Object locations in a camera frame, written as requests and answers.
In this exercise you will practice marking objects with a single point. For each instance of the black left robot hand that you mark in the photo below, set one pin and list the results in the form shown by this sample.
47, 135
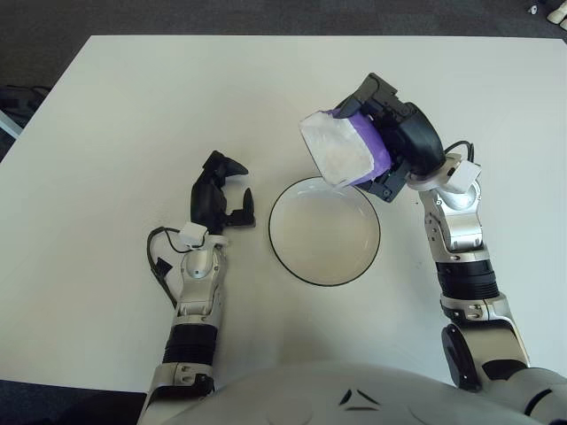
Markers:
206, 199

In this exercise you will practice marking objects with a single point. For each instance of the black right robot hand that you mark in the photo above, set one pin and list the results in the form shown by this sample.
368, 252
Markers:
416, 141

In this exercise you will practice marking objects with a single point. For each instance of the purple tissue paper pack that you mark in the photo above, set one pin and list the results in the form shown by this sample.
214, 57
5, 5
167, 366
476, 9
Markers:
336, 150

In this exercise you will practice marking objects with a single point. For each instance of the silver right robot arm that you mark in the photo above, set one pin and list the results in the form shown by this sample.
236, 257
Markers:
460, 230

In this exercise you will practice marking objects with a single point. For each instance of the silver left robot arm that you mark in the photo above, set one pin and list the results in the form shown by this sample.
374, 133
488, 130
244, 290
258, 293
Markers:
197, 265

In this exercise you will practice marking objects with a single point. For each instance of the white plate with black rim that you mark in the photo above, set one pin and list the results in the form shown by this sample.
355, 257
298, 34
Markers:
323, 239

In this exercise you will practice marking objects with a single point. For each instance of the small white floor object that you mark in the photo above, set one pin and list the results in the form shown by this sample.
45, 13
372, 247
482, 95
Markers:
532, 9

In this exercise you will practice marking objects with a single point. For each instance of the white shoe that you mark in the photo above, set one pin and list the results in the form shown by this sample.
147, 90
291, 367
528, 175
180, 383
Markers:
559, 17

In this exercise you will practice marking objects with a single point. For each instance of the white side desk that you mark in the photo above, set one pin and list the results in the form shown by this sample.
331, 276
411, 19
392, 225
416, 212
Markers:
9, 124

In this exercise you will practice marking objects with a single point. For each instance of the black bag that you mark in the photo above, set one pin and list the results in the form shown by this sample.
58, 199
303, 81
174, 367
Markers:
17, 102

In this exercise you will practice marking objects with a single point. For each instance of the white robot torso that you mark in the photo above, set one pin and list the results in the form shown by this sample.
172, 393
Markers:
310, 394

